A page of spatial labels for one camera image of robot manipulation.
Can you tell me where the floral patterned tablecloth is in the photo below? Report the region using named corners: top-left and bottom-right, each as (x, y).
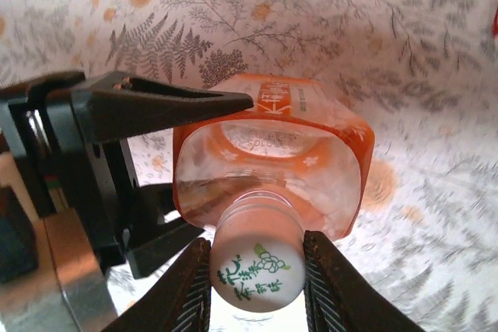
top-left (0, 0), bottom-right (498, 332)

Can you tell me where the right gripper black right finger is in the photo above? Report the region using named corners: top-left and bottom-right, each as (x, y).
top-left (302, 229), bottom-right (427, 332)

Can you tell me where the large orange clear plastic bottle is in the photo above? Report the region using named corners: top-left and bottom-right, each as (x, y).
top-left (171, 73), bottom-right (377, 242)

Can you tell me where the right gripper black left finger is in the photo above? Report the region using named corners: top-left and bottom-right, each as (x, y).
top-left (100, 236), bottom-right (213, 332)

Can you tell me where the white printed bottle cap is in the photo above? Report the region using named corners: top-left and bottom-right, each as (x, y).
top-left (209, 203), bottom-right (307, 313)

